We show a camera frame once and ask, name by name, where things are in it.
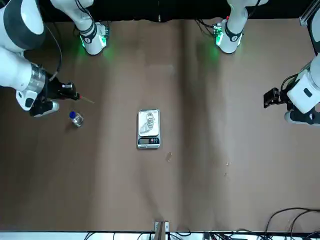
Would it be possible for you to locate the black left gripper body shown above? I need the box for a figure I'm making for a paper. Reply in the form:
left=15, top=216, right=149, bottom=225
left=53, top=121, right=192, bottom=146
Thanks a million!
left=262, top=86, right=294, bottom=110

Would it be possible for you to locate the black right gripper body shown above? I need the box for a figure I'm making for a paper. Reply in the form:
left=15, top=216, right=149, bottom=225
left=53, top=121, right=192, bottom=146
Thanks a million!
left=42, top=74, right=78, bottom=101

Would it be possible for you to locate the glass dropper red bulb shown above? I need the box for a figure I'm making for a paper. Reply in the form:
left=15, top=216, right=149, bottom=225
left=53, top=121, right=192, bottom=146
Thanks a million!
left=77, top=94, right=96, bottom=104

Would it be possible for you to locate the dropper bottle blue cap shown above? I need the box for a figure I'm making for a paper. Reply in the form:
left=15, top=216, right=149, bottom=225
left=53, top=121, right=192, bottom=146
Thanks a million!
left=69, top=111, right=85, bottom=128

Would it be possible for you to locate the silver electronic balance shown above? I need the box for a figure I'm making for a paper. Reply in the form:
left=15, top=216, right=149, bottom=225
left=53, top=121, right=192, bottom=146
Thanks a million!
left=136, top=108, right=161, bottom=150

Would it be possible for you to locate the left arm wrist cable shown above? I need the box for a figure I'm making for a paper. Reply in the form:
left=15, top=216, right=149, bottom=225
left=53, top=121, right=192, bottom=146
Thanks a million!
left=280, top=74, right=302, bottom=101

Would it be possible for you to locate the arm wrist cable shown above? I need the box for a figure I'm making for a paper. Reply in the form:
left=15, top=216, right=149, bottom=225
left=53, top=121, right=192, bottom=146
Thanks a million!
left=280, top=74, right=302, bottom=101
left=46, top=23, right=63, bottom=82

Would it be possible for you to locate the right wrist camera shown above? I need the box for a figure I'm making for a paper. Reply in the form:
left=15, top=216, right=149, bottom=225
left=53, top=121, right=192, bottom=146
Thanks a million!
left=29, top=99, right=61, bottom=118

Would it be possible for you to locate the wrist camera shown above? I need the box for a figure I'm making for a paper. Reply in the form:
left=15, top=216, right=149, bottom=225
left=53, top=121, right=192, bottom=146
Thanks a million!
left=284, top=109, right=320, bottom=125
left=29, top=99, right=61, bottom=118

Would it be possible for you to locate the right arm wrist cable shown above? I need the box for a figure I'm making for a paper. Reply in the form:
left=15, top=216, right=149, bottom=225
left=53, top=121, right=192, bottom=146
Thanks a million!
left=46, top=23, right=63, bottom=82

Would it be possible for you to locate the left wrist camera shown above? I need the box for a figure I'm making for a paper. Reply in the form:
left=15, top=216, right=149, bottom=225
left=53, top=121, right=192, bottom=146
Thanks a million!
left=284, top=109, right=320, bottom=125

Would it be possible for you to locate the aluminium frame profile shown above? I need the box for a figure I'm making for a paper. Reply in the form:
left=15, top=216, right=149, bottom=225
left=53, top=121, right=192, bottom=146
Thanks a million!
left=298, top=0, right=320, bottom=27

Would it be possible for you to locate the left arm base cable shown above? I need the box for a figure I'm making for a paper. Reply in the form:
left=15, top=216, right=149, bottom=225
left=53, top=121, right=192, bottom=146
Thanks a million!
left=195, top=18, right=217, bottom=37

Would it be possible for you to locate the black looped cable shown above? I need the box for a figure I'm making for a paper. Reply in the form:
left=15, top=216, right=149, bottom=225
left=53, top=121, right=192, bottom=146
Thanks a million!
left=289, top=210, right=320, bottom=235
left=264, top=207, right=320, bottom=235

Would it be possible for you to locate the aluminium camera post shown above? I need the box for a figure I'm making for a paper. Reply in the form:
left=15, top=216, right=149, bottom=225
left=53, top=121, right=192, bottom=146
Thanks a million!
left=153, top=220, right=171, bottom=240

